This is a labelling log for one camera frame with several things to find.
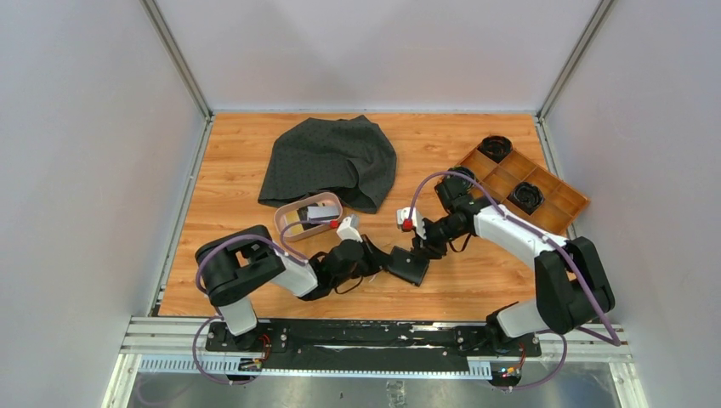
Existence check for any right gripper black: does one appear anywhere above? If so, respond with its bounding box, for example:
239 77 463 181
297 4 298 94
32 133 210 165
412 216 467 263

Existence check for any black leather card holder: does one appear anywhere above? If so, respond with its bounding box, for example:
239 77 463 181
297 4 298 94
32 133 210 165
385 246 429 286

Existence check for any pink oval tray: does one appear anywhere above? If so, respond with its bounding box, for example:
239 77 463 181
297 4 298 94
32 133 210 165
274 191 343 242

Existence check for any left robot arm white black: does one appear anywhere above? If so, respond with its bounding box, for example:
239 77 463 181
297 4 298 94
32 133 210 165
195 224 391 351

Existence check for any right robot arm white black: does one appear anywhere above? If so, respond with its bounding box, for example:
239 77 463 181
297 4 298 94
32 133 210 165
396 171 621 355

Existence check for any grey credit card stack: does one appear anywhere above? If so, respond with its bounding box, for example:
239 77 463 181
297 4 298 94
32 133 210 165
307 205 342 221

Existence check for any black round part left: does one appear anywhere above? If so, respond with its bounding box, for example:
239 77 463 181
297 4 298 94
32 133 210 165
448 166 478 181

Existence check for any black round part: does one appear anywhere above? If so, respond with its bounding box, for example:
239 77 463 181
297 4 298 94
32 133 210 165
448 166 478 181
477 135 513 163
507 181 545 215

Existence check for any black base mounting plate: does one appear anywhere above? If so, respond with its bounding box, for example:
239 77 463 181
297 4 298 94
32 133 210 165
205 319 542 372

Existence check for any dark grey dotted cloth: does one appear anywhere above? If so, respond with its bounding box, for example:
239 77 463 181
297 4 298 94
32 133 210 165
258 116 397 214

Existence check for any black round part right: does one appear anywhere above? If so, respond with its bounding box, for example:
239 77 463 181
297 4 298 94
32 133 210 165
507 181 545 215

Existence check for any black round part top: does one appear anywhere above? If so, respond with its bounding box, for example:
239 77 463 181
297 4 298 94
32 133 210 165
477 135 513 163

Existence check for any orange compartment tray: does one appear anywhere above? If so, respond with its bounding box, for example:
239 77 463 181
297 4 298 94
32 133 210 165
450 135 590 235

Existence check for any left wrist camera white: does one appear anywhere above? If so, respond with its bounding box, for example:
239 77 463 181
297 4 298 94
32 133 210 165
336 214 362 242

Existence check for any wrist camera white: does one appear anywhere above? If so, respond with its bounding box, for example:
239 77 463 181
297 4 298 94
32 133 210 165
336 214 362 242
396 207 426 239

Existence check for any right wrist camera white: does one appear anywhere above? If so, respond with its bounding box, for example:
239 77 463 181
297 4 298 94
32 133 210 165
396 207 426 239

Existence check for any aluminium frame rail front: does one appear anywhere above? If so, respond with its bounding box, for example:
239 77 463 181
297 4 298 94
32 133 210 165
121 317 633 381

